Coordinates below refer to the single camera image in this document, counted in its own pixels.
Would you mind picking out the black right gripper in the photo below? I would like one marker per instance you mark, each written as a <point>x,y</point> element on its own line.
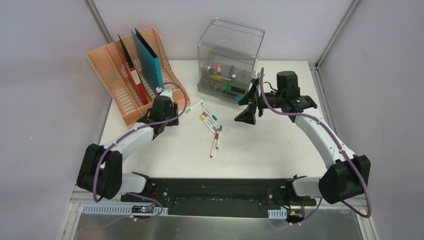
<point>248,115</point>

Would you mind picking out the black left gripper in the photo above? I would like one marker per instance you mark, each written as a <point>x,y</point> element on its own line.
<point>173,118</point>

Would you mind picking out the black highlighter green cap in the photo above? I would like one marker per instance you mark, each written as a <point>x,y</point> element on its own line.
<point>234,89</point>

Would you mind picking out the dark blue small bottle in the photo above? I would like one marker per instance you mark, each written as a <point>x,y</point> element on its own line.
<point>231,72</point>

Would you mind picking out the teal folder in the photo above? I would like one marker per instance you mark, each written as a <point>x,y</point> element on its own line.
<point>149,61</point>

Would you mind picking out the red folder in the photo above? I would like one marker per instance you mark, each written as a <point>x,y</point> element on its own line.
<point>132,73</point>

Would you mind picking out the red orange small bottle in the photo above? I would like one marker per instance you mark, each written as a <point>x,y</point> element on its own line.
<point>217,66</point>

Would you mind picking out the blue white small bottle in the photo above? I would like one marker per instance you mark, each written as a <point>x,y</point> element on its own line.
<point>211,70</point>

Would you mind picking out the smoked clear drawer box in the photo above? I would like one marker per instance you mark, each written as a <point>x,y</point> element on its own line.
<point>230,43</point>

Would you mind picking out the black highlighter blue cap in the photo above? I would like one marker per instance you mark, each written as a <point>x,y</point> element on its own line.
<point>232,96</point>

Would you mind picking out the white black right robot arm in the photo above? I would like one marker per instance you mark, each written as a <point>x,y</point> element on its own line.
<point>346,173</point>

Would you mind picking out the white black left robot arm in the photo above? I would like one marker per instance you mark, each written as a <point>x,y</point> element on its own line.
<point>101,171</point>

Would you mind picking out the white marker green caps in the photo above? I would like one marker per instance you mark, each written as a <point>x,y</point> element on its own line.
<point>194,106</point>

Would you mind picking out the white marker green cap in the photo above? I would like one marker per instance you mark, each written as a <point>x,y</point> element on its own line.
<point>217,146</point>

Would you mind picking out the white marker yellow caps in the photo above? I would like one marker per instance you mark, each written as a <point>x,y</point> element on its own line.
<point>208,125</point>

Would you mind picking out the white marker purple cap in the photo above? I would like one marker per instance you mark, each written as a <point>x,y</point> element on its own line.
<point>210,121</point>

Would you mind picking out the white marker brown cap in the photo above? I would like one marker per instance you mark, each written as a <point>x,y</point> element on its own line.
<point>214,144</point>

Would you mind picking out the peach plastic file organizer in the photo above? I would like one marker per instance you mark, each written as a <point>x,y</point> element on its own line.
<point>118,66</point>

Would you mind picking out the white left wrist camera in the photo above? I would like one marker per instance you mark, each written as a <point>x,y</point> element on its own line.
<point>164,92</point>

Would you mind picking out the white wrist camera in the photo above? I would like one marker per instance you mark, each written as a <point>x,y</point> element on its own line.
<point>164,92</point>
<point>255,75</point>

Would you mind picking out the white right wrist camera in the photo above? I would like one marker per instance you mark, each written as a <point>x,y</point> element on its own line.
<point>255,75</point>

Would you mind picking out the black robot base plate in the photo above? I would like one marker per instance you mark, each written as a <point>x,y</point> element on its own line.
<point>225,197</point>

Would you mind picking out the aluminium frame rail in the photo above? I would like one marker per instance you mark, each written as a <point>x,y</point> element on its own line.
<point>366,226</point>

